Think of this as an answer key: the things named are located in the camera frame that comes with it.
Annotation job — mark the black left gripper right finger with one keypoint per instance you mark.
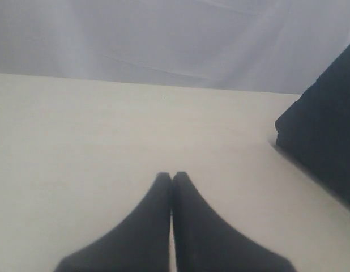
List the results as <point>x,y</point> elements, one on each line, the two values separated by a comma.
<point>204,241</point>

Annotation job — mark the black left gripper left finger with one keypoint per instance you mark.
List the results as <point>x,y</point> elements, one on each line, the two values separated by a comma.
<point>139,243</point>

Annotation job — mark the black plastic tool case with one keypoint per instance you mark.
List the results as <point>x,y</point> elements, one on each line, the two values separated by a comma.
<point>315,129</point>

